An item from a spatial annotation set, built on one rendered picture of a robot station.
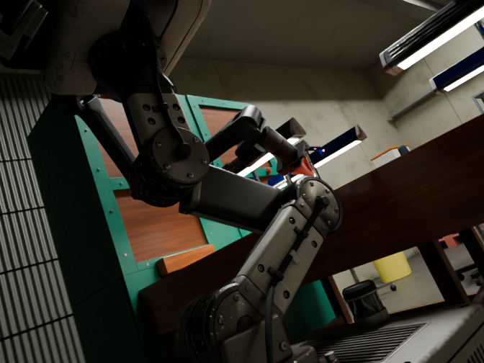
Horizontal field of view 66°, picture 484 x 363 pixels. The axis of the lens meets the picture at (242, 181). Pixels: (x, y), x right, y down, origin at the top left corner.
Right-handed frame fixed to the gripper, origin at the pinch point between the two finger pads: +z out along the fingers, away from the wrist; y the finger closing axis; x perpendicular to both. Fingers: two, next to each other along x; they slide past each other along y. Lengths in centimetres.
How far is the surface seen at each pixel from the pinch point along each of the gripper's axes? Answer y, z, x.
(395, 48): -31.0, -0.5, -30.6
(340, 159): 194, 273, -354
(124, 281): 86, -11, 14
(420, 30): -38.5, -0.2, -31.2
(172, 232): 88, 2, -17
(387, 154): 138, 312, -357
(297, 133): 9.0, 1.5, -26.2
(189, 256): 81, 10, -7
